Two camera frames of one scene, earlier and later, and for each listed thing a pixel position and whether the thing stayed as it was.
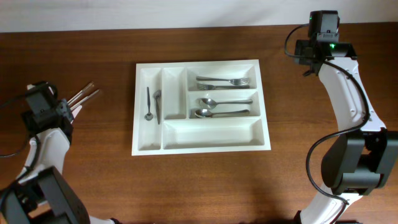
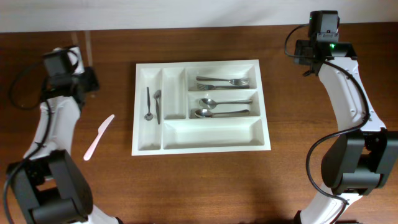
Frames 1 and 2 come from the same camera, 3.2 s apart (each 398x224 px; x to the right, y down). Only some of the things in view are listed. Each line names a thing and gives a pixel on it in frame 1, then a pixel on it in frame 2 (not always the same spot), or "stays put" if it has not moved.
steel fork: (234, 81) stays put
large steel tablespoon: (208, 104) stays put
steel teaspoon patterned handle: (157, 96) stays put
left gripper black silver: (31, 116) to (88, 77)
